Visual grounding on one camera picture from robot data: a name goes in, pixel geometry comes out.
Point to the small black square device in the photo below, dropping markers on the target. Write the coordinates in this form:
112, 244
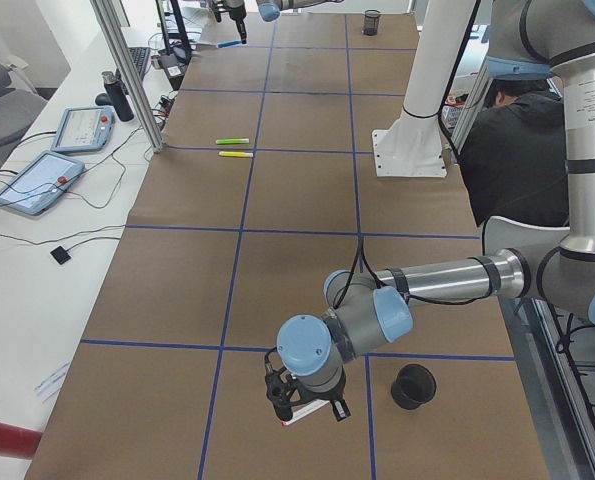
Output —
60, 255

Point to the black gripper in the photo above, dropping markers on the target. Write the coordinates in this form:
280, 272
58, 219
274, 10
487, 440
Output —
232, 12
323, 396

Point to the black water bottle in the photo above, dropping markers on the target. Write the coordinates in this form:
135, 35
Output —
117, 96

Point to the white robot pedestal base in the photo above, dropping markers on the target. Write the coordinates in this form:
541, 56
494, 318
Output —
412, 146

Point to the person in black jacket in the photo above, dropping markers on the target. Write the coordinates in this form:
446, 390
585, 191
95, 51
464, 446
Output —
513, 161

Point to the teach pendant tablet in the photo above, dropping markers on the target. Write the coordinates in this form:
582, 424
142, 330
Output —
83, 130
38, 186

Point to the yellow highlighter pen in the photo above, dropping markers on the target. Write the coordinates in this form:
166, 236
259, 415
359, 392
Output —
236, 154

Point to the white chair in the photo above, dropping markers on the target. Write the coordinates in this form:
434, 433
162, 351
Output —
502, 233

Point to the red white marker pen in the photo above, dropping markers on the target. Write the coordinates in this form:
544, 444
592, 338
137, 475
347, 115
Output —
305, 411

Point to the upper teach pendant tablet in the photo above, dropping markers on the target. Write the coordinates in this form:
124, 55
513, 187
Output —
83, 130

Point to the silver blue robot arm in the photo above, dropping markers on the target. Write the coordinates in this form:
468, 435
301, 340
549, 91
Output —
556, 264
269, 10

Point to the black round cup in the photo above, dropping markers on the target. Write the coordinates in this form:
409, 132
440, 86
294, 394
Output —
414, 386

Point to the aluminium frame post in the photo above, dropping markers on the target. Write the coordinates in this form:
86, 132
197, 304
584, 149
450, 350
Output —
111, 29

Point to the red cylinder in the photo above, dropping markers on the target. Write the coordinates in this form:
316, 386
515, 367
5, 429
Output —
17, 442

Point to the blue marker pen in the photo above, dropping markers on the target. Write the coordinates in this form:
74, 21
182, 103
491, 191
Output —
227, 44

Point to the lower teach pendant tablet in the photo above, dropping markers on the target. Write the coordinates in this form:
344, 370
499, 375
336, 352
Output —
38, 186

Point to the black keyboard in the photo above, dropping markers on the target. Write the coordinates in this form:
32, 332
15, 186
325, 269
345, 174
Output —
141, 59

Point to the black mesh pencil cup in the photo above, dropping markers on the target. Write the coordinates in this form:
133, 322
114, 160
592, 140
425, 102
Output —
371, 21

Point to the green highlighter pen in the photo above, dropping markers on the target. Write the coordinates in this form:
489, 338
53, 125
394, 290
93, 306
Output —
232, 141

